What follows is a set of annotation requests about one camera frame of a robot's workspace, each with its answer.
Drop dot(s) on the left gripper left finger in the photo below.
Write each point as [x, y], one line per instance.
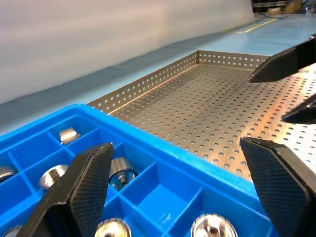
[84, 197]

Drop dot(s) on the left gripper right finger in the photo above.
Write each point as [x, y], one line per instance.
[279, 187]

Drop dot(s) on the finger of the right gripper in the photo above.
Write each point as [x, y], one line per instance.
[302, 113]
[284, 66]

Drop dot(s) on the knurled metal roller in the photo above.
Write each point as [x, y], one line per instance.
[112, 228]
[53, 176]
[121, 171]
[69, 135]
[213, 227]
[5, 172]

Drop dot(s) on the blue plastic compartment tray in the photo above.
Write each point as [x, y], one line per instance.
[158, 197]

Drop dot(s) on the perforated steel tray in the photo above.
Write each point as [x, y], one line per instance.
[197, 111]

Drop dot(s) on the brown cardboard box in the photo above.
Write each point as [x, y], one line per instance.
[274, 10]

